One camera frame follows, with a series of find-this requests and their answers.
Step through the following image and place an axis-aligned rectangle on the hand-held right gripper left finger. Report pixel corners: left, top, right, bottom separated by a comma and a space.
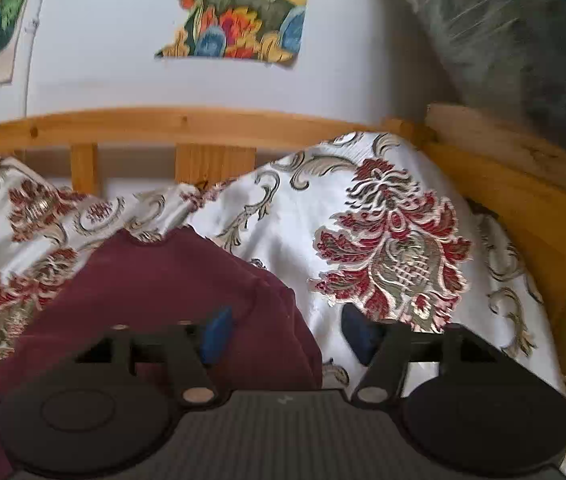
70, 305, 235, 408

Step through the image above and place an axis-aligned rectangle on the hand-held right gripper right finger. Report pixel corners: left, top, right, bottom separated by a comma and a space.
340, 304, 506, 408

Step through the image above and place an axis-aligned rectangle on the grey plastic-wrapped bundle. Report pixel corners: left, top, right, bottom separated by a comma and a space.
397, 0, 566, 161

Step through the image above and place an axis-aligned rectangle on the colourful wall poster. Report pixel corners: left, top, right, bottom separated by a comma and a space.
154, 0, 312, 67

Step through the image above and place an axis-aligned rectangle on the maroon shirt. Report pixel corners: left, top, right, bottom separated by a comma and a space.
0, 227, 325, 478

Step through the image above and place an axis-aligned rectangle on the wooden bed frame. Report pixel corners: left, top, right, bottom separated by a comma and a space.
0, 102, 566, 396

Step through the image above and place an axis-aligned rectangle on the white floral bedspread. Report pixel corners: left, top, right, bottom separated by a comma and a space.
0, 130, 566, 480

